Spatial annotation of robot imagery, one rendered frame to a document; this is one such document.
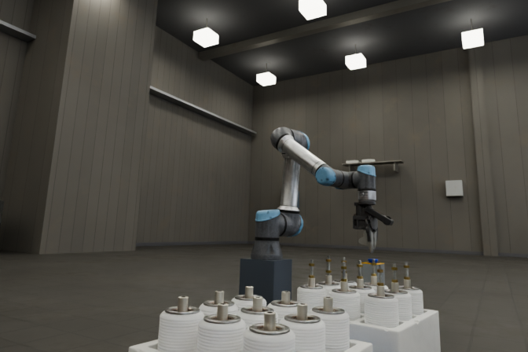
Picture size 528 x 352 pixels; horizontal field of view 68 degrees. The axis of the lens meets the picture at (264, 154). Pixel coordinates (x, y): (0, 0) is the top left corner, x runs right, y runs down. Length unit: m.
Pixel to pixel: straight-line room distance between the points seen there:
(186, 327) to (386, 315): 0.58
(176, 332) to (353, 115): 11.22
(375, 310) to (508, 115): 10.26
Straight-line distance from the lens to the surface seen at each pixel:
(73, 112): 6.98
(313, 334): 0.85
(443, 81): 11.67
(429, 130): 11.31
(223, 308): 0.85
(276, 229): 1.86
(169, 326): 0.91
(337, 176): 1.66
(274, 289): 1.80
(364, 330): 1.22
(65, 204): 6.80
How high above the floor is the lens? 0.43
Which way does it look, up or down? 11 degrees up
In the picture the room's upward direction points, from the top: 2 degrees clockwise
